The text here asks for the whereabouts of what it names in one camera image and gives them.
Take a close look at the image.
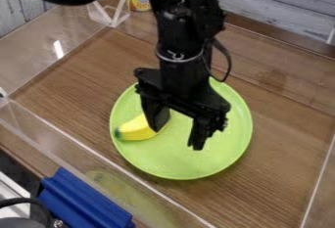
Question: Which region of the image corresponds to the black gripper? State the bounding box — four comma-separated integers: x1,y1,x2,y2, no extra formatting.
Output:
134,50,232,151

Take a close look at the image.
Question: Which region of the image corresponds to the green round plate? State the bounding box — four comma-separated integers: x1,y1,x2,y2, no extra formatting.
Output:
108,79,252,180

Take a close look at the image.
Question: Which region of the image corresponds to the clear acrylic corner bracket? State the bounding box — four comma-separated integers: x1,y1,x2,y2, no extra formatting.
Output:
86,0,130,28

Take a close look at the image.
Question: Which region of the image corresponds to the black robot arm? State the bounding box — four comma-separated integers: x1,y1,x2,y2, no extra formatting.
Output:
134,0,230,151

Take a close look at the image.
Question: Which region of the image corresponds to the clear acrylic tray wall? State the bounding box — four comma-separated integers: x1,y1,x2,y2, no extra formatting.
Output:
0,97,214,228

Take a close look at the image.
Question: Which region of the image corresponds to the yellow green-tipped banana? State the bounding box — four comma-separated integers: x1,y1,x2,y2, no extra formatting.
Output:
113,114,157,141

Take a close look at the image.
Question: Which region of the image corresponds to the blue plastic clamp block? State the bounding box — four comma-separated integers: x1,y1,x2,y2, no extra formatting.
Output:
37,167,136,228

